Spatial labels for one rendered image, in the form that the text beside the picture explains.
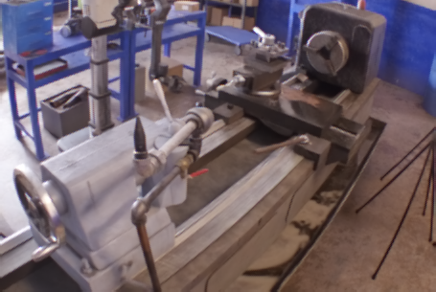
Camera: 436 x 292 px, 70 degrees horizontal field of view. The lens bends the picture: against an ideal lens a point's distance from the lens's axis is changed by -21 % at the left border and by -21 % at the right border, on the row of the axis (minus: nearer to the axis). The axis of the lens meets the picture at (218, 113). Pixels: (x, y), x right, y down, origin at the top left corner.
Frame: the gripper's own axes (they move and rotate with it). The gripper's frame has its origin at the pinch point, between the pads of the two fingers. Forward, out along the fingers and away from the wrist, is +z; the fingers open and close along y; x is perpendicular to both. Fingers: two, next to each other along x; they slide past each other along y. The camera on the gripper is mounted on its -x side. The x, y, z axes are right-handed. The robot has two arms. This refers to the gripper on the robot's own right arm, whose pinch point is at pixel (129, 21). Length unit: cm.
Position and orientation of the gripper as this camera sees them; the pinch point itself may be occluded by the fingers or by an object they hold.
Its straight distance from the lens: 173.0
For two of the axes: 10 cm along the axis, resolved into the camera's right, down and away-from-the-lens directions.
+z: 3.1, 9.4, 1.2
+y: 6.3, -3.0, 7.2
